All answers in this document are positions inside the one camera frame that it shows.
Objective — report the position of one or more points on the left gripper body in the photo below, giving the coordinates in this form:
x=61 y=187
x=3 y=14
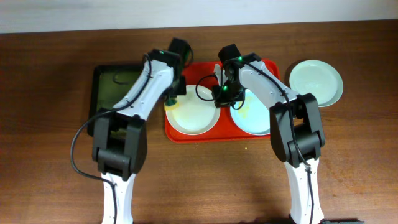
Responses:
x=179 y=88

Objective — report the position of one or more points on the red plastic tray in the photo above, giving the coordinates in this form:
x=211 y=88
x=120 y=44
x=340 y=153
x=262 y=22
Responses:
x=224 y=130

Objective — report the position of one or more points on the light green plate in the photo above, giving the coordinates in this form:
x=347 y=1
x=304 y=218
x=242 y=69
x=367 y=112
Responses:
x=320 y=79

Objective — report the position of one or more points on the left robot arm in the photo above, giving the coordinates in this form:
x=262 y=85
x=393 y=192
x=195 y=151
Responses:
x=120 y=138

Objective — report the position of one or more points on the white plate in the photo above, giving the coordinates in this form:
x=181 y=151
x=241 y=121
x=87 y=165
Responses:
x=194 y=116

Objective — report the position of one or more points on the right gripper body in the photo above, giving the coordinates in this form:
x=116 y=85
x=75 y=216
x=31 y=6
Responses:
x=226 y=95

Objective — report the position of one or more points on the black tray with green water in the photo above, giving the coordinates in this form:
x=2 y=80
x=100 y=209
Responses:
x=110 y=84

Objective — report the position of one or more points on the green and yellow sponge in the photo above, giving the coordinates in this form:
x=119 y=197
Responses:
x=171 y=103

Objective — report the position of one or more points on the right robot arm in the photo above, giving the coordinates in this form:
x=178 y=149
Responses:
x=296 y=128

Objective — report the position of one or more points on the light blue plate right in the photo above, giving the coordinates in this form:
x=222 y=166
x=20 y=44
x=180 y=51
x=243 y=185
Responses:
x=251 y=116

